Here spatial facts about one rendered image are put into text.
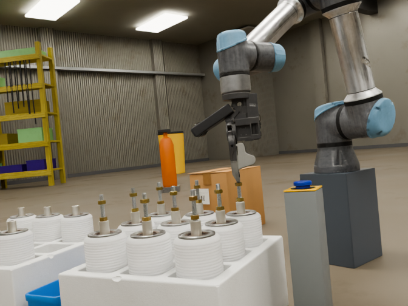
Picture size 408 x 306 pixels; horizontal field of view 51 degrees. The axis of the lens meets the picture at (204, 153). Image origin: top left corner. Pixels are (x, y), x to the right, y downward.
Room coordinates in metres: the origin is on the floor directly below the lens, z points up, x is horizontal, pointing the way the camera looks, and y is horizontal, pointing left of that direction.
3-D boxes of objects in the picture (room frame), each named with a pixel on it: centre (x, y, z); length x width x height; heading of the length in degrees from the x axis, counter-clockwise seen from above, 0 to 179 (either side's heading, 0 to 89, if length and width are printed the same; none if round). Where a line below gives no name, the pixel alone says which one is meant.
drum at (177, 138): (7.48, 0.55, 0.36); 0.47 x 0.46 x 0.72; 40
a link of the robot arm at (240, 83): (1.07, -0.09, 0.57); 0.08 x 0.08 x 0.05
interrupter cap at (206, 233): (0.86, 0.03, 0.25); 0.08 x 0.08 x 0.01
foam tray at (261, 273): (1.01, 0.08, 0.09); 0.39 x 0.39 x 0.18; 63
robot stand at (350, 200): (1.46, -0.45, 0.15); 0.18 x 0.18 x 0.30; 40
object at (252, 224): (1.07, -0.08, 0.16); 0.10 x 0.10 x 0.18
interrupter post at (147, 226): (0.91, 0.13, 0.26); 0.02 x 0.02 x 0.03
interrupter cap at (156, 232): (0.91, 0.13, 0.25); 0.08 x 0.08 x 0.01
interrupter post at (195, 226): (0.86, 0.03, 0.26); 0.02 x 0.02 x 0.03
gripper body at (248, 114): (1.06, -0.10, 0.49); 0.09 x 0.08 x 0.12; 82
